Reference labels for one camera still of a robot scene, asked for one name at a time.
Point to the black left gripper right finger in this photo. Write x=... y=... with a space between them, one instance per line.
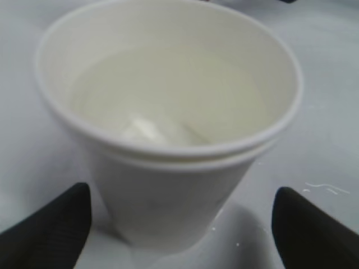
x=307 y=237

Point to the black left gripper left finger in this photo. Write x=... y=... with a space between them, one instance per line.
x=52 y=237

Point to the white paper cup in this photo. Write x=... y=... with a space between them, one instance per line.
x=170 y=102

